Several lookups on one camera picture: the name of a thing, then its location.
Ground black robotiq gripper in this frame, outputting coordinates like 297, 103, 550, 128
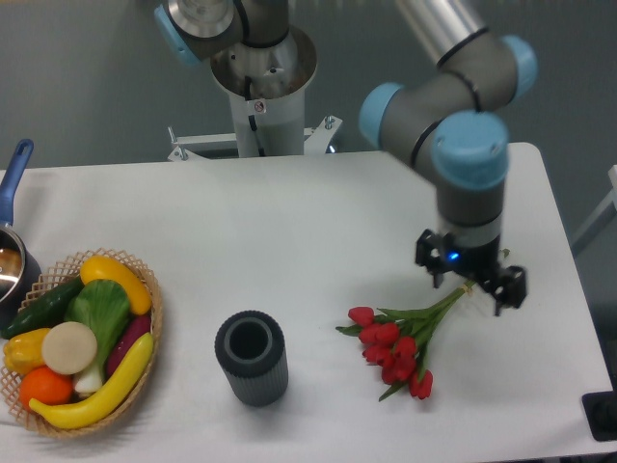
416, 229, 527, 316

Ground red tulip bouquet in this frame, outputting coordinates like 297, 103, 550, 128
336, 280, 476, 401

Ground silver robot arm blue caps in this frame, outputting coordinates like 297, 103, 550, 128
154, 1, 538, 309

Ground black device at table edge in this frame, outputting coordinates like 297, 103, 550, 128
581, 391, 616, 442

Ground dark grey ribbed vase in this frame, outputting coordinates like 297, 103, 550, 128
214, 311, 288, 407

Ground purple sweet potato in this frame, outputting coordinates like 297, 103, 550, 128
105, 314, 151, 378

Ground green bok choy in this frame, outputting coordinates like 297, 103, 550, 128
64, 280, 130, 397

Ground yellow squash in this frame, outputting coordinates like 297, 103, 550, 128
79, 255, 152, 315

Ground woven wicker basket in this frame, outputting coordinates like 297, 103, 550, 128
1, 249, 163, 439

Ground beige round disc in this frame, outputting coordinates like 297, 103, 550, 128
41, 321, 97, 375

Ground green cucumber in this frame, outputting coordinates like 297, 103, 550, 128
1, 277, 84, 340

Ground yellow banana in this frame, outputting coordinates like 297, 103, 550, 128
29, 333, 154, 430

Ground orange fruit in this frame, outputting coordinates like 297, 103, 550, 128
19, 367, 73, 411

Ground yellow bell pepper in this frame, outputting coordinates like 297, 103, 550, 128
3, 328, 51, 375

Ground white frame at right edge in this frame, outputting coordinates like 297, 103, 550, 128
570, 165, 616, 258

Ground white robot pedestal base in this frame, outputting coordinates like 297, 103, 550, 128
168, 26, 342, 161

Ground blue handled saucepan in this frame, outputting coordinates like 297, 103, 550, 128
1, 139, 40, 329

